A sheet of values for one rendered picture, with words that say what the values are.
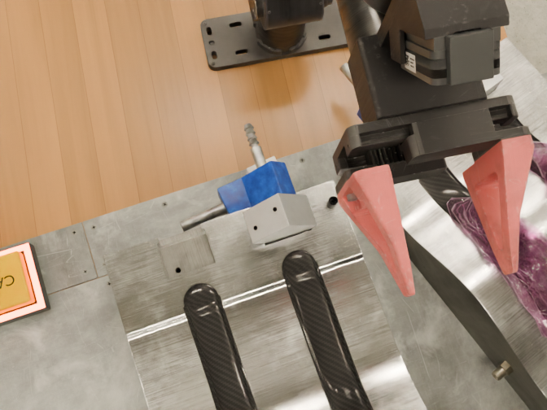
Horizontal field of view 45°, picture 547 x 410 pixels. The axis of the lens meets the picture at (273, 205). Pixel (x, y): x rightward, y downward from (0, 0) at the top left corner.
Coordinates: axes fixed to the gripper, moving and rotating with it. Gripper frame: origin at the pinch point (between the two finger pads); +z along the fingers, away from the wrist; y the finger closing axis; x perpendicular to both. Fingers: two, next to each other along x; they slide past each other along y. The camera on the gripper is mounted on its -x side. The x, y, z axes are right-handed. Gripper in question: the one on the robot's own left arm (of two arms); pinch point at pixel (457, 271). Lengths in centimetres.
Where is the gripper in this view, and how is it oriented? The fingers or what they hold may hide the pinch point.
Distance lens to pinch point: 40.7
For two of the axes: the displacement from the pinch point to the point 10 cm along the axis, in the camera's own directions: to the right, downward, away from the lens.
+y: 9.8, -2.0, 1.0
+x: -0.5, 2.2, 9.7
